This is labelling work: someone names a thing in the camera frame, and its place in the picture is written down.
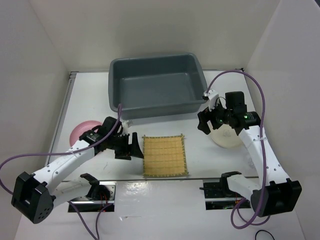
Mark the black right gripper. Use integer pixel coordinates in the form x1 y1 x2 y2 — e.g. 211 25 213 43
197 97 233 134

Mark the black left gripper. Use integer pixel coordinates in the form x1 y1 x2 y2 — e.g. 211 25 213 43
107 132 144 161

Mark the cream bear plate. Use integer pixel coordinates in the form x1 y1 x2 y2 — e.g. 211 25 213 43
208 122 243 149

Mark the yellow bamboo mat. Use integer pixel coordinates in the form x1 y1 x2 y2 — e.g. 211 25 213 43
142 134 189 178

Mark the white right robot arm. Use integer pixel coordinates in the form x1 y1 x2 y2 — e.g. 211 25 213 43
197 90 302 217

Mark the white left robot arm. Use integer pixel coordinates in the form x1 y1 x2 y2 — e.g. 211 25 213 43
11 116 144 224

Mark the grey plastic bin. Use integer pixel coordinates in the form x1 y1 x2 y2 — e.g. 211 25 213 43
108 52 208 120

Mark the pink plastic plate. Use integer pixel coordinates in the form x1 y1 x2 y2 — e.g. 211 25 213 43
69 120 102 147

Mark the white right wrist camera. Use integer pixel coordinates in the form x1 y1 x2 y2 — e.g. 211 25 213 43
202 89 220 112

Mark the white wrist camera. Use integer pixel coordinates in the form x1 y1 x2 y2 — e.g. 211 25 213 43
202 89 220 112
122 120 133 128

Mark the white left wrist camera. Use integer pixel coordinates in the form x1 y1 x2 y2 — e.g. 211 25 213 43
122 120 133 128

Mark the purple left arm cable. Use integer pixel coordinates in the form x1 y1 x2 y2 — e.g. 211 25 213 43
0 102 124 240

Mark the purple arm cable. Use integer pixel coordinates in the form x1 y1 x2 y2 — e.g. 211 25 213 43
206 69 272 230
0 102 124 240

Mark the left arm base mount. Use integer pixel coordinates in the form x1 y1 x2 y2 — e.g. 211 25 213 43
71 181 117 213

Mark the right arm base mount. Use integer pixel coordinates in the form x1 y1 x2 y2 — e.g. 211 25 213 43
199 179 243 211

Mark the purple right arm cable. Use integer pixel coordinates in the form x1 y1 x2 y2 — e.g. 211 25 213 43
206 69 272 230

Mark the black cable loop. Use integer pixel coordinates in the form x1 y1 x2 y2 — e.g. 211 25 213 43
255 229 276 240

